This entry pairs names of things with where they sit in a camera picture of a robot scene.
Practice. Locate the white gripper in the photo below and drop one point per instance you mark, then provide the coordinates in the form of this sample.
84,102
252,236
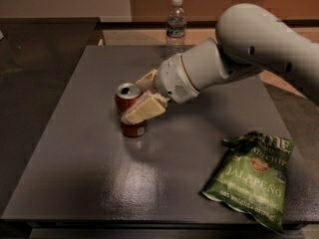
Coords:
169,77

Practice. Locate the clear plastic water bottle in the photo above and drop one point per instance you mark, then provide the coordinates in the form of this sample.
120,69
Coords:
175,28

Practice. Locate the red coke can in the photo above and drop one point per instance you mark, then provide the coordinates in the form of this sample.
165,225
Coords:
126,95

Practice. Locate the green jalapeno chips bag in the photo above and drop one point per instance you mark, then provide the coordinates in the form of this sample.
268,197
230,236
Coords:
252,177

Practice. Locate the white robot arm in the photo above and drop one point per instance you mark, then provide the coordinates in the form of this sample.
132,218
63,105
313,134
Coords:
248,40

